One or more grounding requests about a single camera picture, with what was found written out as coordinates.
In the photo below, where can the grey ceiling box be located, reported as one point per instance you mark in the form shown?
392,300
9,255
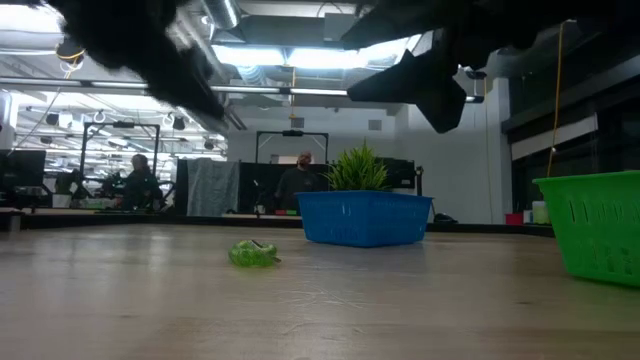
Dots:
337,25

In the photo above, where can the black table frame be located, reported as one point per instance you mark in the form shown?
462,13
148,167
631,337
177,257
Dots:
150,220

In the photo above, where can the grey cloth cover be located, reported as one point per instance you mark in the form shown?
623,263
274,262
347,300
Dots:
212,187

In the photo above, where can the small black object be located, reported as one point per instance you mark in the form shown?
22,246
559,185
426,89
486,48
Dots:
444,219

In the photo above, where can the black stand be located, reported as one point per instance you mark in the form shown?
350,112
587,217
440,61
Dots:
419,180

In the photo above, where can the small red box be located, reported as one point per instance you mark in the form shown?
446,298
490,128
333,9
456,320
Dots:
514,219

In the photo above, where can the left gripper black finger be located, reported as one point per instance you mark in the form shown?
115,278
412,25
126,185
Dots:
195,85

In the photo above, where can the round black ceiling device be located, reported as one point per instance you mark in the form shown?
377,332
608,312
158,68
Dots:
71,50

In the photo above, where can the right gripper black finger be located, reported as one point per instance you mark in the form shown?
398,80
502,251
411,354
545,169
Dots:
400,22
425,85

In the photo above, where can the green plant in white pot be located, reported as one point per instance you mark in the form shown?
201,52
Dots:
357,172

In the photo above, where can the blue slotted plastic basket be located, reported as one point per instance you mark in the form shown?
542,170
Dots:
365,220

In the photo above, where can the long ceiling light bar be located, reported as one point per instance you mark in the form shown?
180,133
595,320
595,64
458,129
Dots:
300,91

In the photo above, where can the person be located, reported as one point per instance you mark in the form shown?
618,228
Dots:
140,185
297,180

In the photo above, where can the black robot station gantry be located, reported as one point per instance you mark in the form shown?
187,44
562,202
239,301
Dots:
156,145
292,133

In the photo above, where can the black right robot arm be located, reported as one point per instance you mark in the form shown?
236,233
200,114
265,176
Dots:
610,12

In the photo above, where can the black partition panel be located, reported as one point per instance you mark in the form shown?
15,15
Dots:
255,185

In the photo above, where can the green slotted plastic basket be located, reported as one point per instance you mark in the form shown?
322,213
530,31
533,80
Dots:
600,225

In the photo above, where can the black computer monitor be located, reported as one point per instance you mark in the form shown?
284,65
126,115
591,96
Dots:
402,172
22,167

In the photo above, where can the white plastic container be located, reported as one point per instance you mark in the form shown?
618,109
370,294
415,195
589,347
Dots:
540,212

